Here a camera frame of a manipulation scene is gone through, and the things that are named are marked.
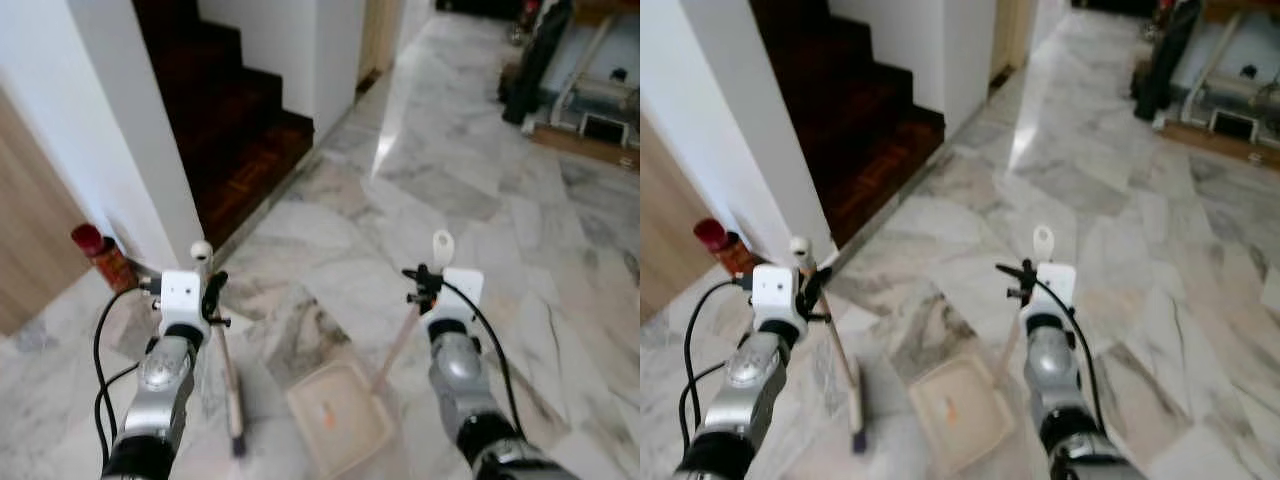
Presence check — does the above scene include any pink handled broom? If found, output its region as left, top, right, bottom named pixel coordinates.
left=788, top=235, right=869, bottom=456
left=190, top=240, right=248, bottom=459

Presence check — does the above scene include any beige long handled dustpan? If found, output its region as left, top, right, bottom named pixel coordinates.
left=908, top=226, right=1056, bottom=477
left=286, top=230, right=456, bottom=479

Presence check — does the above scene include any dark wooden staircase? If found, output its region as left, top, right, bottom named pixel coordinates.
left=750, top=0, right=946, bottom=251
left=133, top=0, right=316, bottom=251

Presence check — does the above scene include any light wooden cabinet panel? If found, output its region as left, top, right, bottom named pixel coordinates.
left=640, top=115, right=706, bottom=321
left=0, top=90, right=96, bottom=336

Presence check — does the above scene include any black upright bag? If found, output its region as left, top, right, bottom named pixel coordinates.
left=1133, top=0, right=1204, bottom=123
left=502, top=0, right=576, bottom=126

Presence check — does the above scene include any grey exercise machine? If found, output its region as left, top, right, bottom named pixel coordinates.
left=1160, top=10, right=1280, bottom=171
left=530, top=10, right=641, bottom=171

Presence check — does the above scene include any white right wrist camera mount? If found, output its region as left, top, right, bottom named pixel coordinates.
left=1035, top=262, right=1077, bottom=316
left=440, top=267, right=485, bottom=321

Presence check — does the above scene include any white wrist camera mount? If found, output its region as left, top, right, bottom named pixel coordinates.
left=1035, top=262, right=1077, bottom=316
left=158, top=270, right=209, bottom=336
left=440, top=267, right=485, bottom=321
left=750, top=264, right=806, bottom=336

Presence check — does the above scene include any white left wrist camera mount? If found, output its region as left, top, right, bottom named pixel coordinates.
left=158, top=270, right=209, bottom=336
left=750, top=264, right=806, bottom=336

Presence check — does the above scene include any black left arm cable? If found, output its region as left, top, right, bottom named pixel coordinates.
left=92, top=283, right=166, bottom=471
left=680, top=280, right=753, bottom=466

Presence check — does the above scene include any beige door frame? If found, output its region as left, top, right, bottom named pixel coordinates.
left=990, top=0, right=1041, bottom=96
left=358, top=0, right=406, bottom=96

